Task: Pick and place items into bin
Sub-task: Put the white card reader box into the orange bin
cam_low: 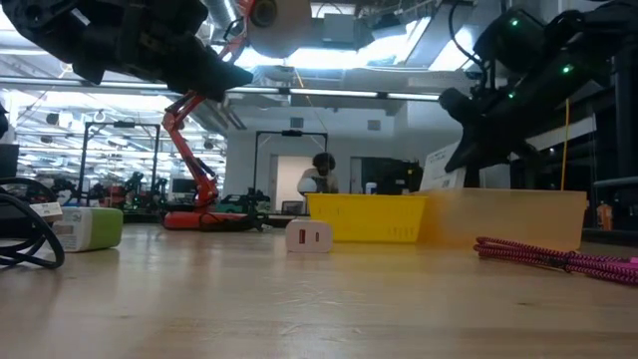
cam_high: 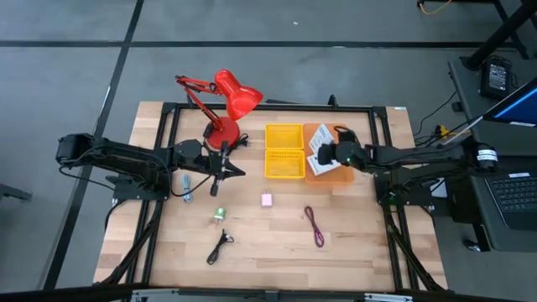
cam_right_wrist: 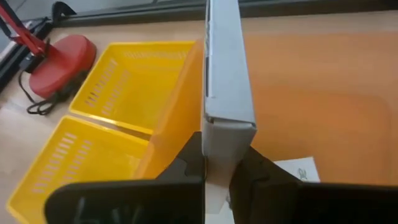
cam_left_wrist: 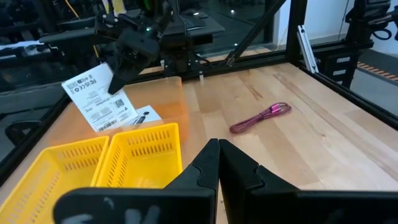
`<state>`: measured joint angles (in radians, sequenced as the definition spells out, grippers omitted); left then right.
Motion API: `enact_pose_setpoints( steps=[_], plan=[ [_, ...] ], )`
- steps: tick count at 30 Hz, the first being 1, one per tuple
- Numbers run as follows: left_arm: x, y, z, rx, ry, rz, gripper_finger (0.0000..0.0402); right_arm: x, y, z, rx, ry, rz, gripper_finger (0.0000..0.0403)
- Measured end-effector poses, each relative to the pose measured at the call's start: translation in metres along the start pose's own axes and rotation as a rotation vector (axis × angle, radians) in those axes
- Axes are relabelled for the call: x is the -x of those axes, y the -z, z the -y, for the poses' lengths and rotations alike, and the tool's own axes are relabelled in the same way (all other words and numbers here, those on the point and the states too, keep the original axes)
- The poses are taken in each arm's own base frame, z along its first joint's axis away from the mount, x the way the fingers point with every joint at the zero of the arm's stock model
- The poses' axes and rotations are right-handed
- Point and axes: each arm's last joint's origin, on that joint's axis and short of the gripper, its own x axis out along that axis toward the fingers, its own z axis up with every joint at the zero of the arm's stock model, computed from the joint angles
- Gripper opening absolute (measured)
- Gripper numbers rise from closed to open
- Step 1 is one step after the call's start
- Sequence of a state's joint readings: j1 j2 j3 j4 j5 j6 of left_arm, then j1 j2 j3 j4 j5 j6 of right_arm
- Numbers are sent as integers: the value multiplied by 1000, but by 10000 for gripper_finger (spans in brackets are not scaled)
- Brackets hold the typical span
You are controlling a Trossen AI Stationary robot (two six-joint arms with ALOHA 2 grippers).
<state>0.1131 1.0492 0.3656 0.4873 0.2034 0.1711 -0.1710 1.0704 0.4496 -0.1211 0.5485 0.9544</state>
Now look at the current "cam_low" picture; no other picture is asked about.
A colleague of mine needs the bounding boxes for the red braided cable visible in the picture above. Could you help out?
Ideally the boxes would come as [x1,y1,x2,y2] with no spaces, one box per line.
[473,235,638,287]

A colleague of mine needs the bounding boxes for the red desk lamp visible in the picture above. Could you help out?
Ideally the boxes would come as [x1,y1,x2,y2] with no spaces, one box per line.
[161,0,313,231]

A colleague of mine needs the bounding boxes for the green white wall charger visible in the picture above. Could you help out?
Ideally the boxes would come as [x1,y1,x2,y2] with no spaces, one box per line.
[51,205,125,253]

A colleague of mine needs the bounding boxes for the black metal frame rig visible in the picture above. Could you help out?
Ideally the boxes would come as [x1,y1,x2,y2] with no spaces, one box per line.
[76,120,162,203]
[252,129,330,213]

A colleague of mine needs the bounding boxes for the yellow hanging cable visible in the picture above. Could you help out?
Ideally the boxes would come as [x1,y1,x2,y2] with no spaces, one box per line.
[559,98,571,192]

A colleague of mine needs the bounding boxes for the long ceiling light strip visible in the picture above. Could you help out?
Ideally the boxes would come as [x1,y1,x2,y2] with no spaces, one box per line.
[0,76,443,105]

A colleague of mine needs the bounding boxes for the orange translucent plastic bin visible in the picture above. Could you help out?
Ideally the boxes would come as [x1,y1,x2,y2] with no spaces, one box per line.
[417,186,589,252]

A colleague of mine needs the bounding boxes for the orange bottle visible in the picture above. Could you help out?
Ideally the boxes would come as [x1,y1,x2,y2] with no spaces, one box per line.
[596,200,614,232]

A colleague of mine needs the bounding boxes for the black monitor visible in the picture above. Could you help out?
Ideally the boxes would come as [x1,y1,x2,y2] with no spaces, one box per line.
[0,143,21,180]

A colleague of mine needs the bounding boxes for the yellow slotted plastic basket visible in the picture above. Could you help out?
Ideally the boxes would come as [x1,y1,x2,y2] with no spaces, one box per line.
[305,192,430,244]

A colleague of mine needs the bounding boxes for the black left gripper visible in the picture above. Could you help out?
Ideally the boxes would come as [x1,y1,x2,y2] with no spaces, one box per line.
[14,0,255,104]

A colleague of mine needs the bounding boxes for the black usb cable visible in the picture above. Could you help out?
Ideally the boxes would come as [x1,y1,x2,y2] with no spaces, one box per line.
[0,177,67,271]

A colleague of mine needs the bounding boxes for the black stand pole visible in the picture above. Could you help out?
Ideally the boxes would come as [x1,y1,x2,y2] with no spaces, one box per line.
[611,49,638,193]

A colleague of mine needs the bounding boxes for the white power adapter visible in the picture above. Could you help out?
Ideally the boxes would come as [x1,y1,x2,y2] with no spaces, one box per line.
[284,218,334,254]

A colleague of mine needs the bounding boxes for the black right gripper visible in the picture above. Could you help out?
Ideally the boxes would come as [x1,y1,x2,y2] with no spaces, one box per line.
[438,88,543,190]

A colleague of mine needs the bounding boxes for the person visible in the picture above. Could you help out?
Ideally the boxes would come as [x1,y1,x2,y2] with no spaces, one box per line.
[298,151,341,195]

